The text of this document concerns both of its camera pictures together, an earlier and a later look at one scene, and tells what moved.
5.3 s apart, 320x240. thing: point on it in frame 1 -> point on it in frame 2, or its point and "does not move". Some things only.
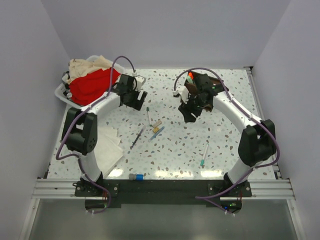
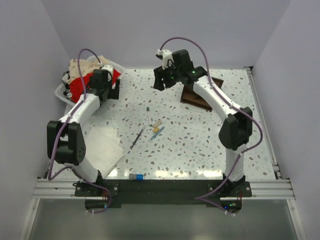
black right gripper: (186, 110) -> (161, 74)
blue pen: (156, 134) does not move
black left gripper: (137, 103) -> (114, 93)
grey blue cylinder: (137, 177) does not move
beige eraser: (156, 123) does not move
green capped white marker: (147, 110) does not move
